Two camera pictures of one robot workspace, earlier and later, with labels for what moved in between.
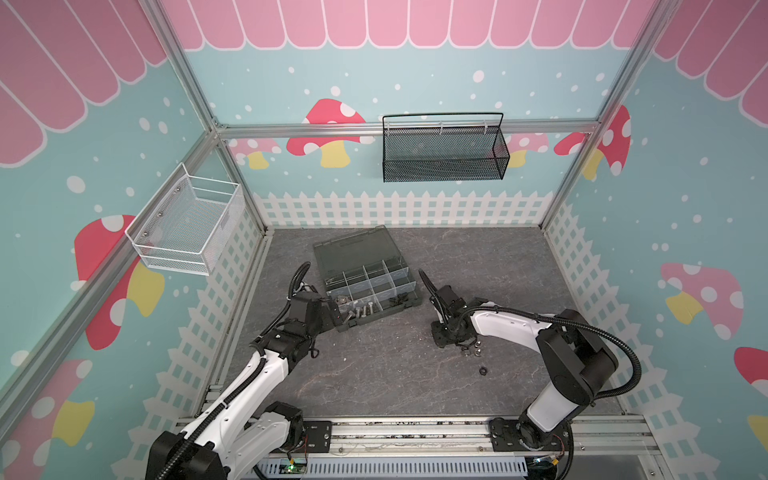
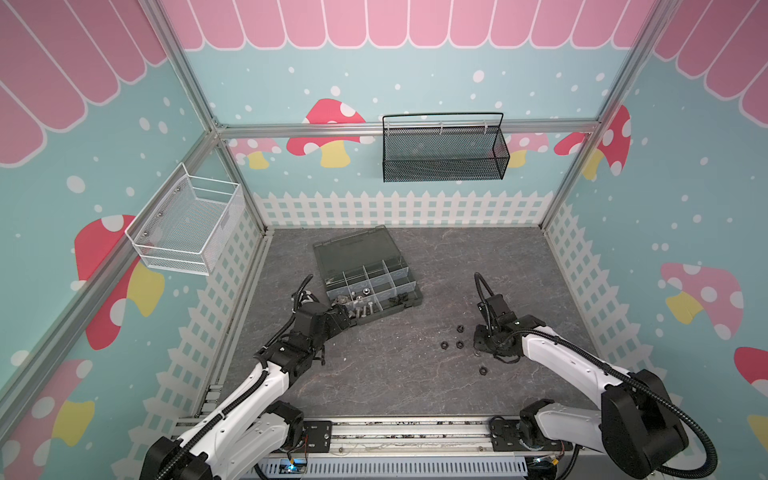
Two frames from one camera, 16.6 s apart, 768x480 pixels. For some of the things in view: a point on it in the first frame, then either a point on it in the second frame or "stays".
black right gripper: (444, 301) -> (486, 341)
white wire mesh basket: (191, 224) stays
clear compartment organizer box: (368, 274) stays
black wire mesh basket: (438, 147) stays
